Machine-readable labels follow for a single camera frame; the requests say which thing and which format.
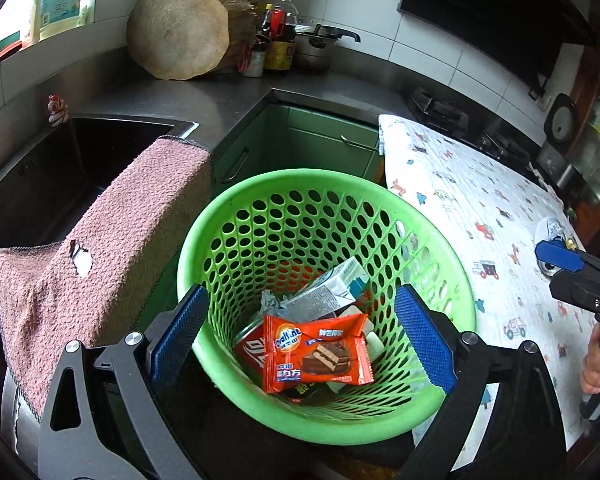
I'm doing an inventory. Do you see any blue soda can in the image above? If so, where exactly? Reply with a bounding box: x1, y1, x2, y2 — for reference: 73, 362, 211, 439
533, 217, 578, 278

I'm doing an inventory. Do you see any black range hood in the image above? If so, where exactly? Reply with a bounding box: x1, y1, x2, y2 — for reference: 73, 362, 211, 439
400, 0, 593, 93

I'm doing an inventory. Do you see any black red small box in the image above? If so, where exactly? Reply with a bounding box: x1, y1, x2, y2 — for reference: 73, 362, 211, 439
279, 382, 329, 404

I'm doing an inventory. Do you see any orange snack bag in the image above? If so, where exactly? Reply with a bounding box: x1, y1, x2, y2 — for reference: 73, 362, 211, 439
262, 313, 374, 393

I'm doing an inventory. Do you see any white paper cup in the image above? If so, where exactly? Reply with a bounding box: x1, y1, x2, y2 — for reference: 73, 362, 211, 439
338, 306, 385, 363

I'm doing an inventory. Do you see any black gas stove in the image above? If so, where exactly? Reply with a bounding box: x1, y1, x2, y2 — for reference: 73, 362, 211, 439
405, 86, 541, 172

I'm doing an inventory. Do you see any dish detergent jug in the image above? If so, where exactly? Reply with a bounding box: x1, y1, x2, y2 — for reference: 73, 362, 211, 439
40, 0, 84, 40

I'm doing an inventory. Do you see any red cola can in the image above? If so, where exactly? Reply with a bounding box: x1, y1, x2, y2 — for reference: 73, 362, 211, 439
233, 320, 266, 386

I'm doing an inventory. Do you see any pink dish towel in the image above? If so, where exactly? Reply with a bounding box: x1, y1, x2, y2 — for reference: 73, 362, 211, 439
0, 136, 212, 415

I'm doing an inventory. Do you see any green perforated plastic basket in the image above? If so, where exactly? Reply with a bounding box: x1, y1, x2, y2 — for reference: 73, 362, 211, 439
178, 169, 476, 445

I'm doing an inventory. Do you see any black kitchen sink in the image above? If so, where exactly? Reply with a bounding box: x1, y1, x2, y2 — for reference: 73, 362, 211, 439
0, 114, 198, 248

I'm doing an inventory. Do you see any cartoon printed white tablecloth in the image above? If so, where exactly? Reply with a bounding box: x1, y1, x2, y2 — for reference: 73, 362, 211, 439
379, 115, 594, 445

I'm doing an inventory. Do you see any small white seasoning jar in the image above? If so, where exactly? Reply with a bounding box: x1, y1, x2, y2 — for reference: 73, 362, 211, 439
242, 35, 270, 78

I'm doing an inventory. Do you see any green base cabinet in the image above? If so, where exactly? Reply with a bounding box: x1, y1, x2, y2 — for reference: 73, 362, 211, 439
211, 104, 384, 197

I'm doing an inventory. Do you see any white milk carton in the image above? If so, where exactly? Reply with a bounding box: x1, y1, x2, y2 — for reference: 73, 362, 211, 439
284, 257, 370, 323

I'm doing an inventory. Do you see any dark cooking oil bottle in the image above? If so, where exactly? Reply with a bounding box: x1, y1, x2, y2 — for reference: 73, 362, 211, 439
262, 0, 298, 77

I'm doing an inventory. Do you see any person's right hand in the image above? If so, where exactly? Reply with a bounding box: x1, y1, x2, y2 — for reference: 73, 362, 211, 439
579, 324, 600, 396

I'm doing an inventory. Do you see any silver foil wrapper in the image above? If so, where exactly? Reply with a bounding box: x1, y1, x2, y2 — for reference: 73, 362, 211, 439
259, 289, 290, 318

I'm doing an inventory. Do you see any steel pressure cooker pot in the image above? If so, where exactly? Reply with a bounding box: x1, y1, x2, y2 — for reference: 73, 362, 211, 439
292, 24, 361, 74

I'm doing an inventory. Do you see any round wooden chopping block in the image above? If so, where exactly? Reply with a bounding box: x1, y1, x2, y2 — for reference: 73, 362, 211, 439
126, 0, 258, 80

